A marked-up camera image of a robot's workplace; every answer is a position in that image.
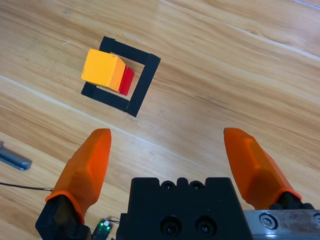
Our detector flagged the thin black wire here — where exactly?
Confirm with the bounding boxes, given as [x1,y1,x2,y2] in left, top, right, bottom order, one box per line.
[0,182,54,192]

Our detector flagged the small green LED board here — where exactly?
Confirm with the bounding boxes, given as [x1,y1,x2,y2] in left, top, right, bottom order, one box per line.
[92,218,113,240]

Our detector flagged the black tape square outline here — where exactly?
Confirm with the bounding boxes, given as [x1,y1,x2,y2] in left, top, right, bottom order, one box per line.
[80,35,162,118]

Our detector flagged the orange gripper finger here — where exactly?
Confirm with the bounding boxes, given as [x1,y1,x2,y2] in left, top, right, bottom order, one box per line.
[223,127,315,211]
[34,128,112,240]

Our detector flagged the yellow wooden cube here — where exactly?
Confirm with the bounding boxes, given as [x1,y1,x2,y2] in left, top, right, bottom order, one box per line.
[80,48,127,93]

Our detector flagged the red wooden cube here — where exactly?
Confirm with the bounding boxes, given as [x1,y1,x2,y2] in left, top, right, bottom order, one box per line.
[117,65,135,97]

